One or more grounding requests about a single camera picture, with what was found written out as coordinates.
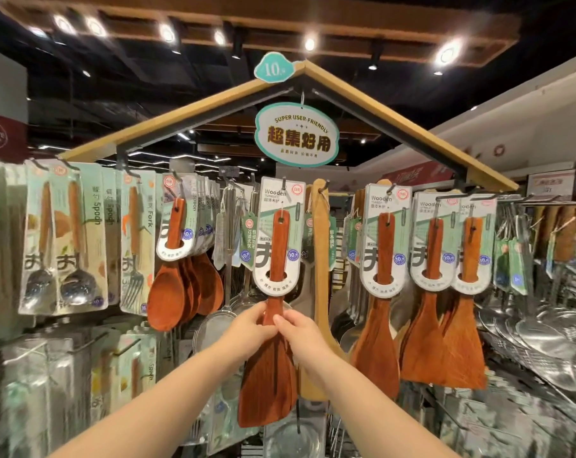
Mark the person's left hand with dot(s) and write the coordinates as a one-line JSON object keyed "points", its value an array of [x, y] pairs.
{"points": [[245, 331]]}

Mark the person's right hand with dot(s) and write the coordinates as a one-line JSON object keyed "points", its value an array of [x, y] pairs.
{"points": [[311, 341]]}

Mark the person's right thumb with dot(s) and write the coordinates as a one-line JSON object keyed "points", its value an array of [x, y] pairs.
{"points": [[284, 328]]}

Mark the person's left thumb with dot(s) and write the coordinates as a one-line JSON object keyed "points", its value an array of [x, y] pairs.
{"points": [[266, 331]]}

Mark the dark wooden turner with card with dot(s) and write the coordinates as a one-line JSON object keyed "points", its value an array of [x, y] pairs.
{"points": [[268, 376]]}

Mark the person's left forearm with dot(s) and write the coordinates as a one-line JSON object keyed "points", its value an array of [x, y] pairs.
{"points": [[164, 400]]}

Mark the person's right forearm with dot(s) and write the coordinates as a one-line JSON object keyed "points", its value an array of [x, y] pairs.
{"points": [[373, 419]]}

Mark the metal mesh strainer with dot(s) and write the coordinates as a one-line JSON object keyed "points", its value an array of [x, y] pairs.
{"points": [[214, 331]]}

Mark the hanging metal spatulas with tags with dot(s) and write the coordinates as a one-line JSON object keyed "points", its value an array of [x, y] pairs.
{"points": [[349, 300]]}

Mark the green hang tag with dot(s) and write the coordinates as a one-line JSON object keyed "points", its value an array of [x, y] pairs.
{"points": [[247, 240]]}

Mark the light bamboo spatula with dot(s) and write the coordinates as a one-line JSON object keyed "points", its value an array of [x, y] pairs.
{"points": [[321, 243]]}

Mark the reddish wooden turner with card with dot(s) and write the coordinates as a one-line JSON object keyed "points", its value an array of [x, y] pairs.
{"points": [[424, 343], [467, 348], [378, 348]]}

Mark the row of carded wooden rice spoons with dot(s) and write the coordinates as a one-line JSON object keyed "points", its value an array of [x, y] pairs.
{"points": [[166, 295]]}

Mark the packaged round strainer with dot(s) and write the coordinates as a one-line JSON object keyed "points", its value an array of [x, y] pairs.
{"points": [[295, 438]]}

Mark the oval hanging shop sign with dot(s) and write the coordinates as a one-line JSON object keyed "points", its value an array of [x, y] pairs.
{"points": [[297, 135]]}

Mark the red banner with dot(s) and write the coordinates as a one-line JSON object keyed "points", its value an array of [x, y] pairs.
{"points": [[421, 174]]}

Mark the shelf of clear cutlery packets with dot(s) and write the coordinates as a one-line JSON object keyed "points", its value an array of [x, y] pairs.
{"points": [[54, 386]]}

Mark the pile of clear packaged kitchenware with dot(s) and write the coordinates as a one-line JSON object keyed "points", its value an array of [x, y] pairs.
{"points": [[497, 424]]}

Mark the small teal price sign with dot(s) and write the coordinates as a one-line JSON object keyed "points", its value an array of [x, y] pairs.
{"points": [[272, 68]]}

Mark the stack of metal skimmers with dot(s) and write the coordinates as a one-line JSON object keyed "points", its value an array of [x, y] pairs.
{"points": [[545, 343]]}

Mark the white framed notice sign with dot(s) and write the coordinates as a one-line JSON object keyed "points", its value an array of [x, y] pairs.
{"points": [[550, 185]]}

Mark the wooden ceiling panel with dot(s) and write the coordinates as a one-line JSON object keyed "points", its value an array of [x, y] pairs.
{"points": [[316, 16]]}

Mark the row of ceiling spotlights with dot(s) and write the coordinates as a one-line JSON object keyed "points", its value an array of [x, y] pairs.
{"points": [[447, 53]]}

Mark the wooden roof-shaped display frame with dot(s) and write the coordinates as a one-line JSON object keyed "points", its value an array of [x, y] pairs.
{"points": [[393, 121]]}

